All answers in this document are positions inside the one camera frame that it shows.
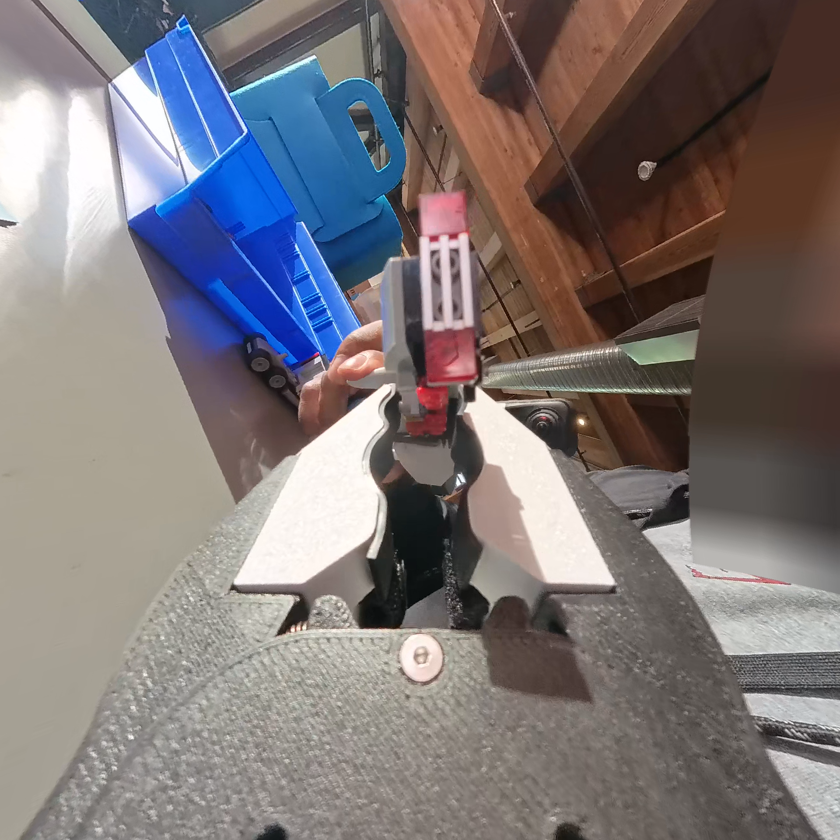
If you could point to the ceiling spot lamp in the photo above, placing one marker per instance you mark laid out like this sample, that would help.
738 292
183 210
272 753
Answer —
646 170

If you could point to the person's right hand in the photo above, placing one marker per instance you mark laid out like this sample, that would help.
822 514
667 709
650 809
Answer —
336 395

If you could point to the silver ventilation duct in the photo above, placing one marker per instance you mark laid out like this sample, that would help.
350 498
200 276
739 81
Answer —
579 374

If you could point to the person's torso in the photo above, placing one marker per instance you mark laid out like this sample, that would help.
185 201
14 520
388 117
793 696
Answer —
753 623

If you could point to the grey desk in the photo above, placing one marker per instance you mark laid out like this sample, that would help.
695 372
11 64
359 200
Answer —
79 395

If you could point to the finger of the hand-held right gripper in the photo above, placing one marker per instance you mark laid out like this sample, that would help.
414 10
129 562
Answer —
426 463

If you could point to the toy brick model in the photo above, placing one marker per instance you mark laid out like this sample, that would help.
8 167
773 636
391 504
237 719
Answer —
446 310

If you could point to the blue plastic bin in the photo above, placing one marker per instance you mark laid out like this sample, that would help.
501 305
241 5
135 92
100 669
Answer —
196 196
322 295

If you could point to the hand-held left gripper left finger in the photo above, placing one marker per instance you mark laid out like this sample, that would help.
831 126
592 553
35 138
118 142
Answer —
309 520

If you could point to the small blue toy vehicle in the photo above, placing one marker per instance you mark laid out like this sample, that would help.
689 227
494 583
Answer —
277 372

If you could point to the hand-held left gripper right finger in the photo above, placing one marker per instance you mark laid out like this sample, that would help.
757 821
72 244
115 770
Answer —
540 524

